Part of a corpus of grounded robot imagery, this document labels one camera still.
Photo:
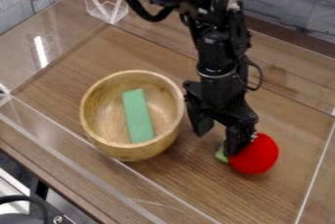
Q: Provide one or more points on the round wooden bowl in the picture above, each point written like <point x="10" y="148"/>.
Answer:
<point x="104" y="118"/>

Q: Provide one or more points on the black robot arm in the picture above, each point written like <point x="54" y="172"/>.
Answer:
<point x="222" y="37"/>

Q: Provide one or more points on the green rectangular block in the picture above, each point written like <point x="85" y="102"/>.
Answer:
<point x="137" y="116"/>

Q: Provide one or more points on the red plush fruit green stem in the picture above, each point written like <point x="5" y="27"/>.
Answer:
<point x="256" y="158"/>

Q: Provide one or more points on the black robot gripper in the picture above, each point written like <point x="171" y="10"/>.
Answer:
<point x="216" y="99"/>

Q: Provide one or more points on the black metal table leg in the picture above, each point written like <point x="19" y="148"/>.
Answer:
<point x="39" y="191"/>

